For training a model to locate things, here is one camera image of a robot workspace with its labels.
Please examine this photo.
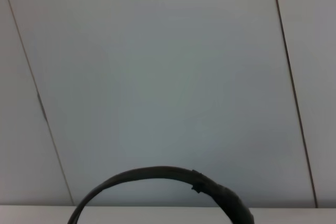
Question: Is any black round teapot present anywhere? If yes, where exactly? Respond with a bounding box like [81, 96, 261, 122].
[67, 165, 257, 224]

